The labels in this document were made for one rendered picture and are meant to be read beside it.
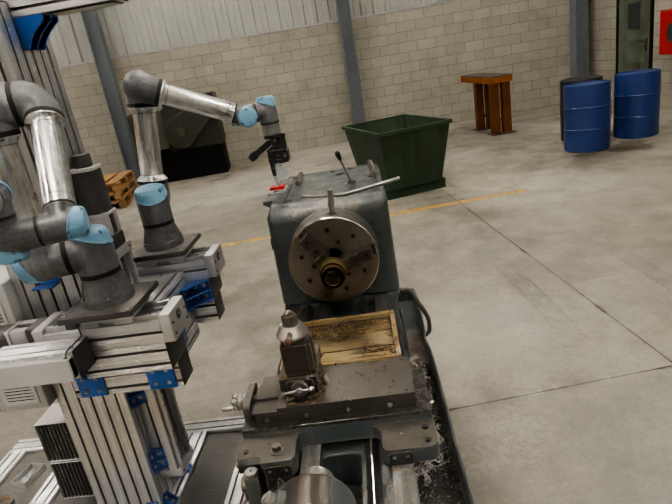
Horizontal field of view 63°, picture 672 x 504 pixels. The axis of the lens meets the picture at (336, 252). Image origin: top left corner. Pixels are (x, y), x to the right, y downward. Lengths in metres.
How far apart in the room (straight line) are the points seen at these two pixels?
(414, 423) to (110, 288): 0.94
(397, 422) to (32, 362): 1.03
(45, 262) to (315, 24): 10.55
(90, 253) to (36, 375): 0.37
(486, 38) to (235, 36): 5.19
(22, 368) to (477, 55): 11.60
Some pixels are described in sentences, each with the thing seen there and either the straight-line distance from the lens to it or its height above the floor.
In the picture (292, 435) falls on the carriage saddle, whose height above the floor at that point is 0.91.
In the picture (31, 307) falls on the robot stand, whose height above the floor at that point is 1.12.
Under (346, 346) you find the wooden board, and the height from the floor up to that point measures 0.89.
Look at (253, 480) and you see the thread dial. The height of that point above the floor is 0.87.
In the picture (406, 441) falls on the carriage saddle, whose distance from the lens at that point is 1.31.
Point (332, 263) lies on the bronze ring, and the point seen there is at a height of 1.12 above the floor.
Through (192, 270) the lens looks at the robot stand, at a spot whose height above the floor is 1.06.
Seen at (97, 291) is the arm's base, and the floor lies 1.21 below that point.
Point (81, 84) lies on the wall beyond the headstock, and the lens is 12.50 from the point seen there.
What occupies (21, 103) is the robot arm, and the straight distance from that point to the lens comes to 1.64.
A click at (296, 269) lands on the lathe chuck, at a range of 1.90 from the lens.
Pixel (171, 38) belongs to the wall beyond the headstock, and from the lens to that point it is 12.12.
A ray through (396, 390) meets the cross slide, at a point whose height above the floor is 0.97.
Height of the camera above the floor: 1.73
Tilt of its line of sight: 19 degrees down
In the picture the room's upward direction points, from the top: 10 degrees counter-clockwise
